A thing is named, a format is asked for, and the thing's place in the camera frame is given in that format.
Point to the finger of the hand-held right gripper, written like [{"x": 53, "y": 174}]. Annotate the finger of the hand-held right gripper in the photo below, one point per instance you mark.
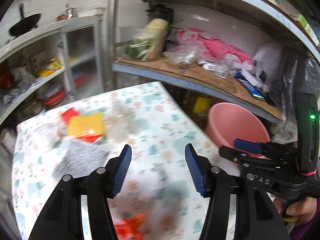
[
  {"x": 230, "y": 153},
  {"x": 246, "y": 145}
]

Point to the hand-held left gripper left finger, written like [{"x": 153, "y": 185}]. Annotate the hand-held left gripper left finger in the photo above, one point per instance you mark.
[{"x": 122, "y": 170}]

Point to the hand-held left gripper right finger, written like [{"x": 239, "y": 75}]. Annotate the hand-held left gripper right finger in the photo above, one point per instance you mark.
[{"x": 195, "y": 170}]

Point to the pink plastic bucket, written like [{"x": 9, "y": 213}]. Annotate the pink plastic bucket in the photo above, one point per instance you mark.
[{"x": 232, "y": 122}]

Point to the steel wool scrubber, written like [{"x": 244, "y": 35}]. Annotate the steel wool scrubber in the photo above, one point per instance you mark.
[{"x": 80, "y": 157}]

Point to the clear bubble wrap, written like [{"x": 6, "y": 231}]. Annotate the clear bubble wrap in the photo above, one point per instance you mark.
[{"x": 117, "y": 120}]

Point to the red snack packet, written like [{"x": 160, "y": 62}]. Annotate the red snack packet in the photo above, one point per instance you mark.
[{"x": 130, "y": 226}]

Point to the yellow foam net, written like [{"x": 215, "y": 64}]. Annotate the yellow foam net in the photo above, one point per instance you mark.
[{"x": 86, "y": 123}]

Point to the red cardboard box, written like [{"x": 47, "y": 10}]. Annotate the red cardboard box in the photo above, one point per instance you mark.
[{"x": 68, "y": 113}]

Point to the person's right hand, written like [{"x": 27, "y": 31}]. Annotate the person's right hand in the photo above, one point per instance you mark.
[{"x": 300, "y": 208}]

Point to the smartphone with lit screen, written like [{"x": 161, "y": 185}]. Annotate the smartphone with lit screen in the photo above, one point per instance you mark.
[{"x": 257, "y": 95}]

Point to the floral bear print tablecloth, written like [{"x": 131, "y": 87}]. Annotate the floral bear print tablecloth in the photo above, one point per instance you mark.
[{"x": 162, "y": 130}]

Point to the yellow label oil bottle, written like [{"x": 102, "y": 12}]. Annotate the yellow label oil bottle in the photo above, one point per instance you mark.
[{"x": 201, "y": 103}]

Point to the black appliance under plastic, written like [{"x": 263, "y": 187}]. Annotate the black appliance under plastic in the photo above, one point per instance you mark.
[{"x": 290, "y": 80}]

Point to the cardboard sheet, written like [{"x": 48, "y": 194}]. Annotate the cardboard sheet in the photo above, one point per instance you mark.
[{"x": 200, "y": 80}]

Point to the glass mug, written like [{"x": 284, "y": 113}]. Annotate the glass mug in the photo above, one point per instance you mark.
[{"x": 225, "y": 67}]

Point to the white plastic bag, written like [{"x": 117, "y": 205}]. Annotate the white plastic bag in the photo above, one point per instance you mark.
[{"x": 265, "y": 57}]

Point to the red lidded food containers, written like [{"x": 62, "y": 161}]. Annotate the red lidded food containers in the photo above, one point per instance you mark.
[{"x": 53, "y": 98}]

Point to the pink polka dot cloth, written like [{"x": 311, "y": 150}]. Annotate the pink polka dot cloth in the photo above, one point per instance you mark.
[{"x": 220, "y": 47}]

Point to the clear bag of snacks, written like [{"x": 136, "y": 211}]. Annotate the clear bag of snacks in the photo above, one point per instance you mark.
[{"x": 185, "y": 55}]

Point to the green white carton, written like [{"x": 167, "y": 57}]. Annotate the green white carton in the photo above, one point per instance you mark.
[{"x": 305, "y": 26}]

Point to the clear plastic tub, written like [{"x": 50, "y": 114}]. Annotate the clear plastic tub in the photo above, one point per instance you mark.
[{"x": 156, "y": 51}]

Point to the yellow food packets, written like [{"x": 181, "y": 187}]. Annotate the yellow food packets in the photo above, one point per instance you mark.
[{"x": 50, "y": 68}]

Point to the green onions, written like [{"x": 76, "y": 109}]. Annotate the green onions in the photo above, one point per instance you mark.
[{"x": 142, "y": 46}]

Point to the frosted cabinet door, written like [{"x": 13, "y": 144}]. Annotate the frosted cabinet door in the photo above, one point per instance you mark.
[{"x": 80, "y": 50}]

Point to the metal shelf rack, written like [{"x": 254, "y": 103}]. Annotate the metal shelf rack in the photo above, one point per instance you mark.
[{"x": 113, "y": 30}]

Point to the napa cabbage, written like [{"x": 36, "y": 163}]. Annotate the napa cabbage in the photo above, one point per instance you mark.
[{"x": 155, "y": 27}]

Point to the black blender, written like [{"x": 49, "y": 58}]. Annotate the black blender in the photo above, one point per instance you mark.
[{"x": 162, "y": 12}]

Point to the white plastic tray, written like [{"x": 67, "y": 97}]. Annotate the white plastic tray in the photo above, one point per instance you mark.
[{"x": 90, "y": 11}]

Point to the copper pot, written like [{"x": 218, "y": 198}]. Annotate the copper pot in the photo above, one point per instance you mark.
[{"x": 61, "y": 17}]

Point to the grey kitchen cabinet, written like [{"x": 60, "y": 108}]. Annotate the grey kitchen cabinet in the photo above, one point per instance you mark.
[{"x": 37, "y": 28}]

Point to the metal kettle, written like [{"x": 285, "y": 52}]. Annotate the metal kettle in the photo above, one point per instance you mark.
[{"x": 70, "y": 13}]

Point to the black wok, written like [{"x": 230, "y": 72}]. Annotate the black wok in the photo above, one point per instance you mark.
[{"x": 25, "y": 25}]

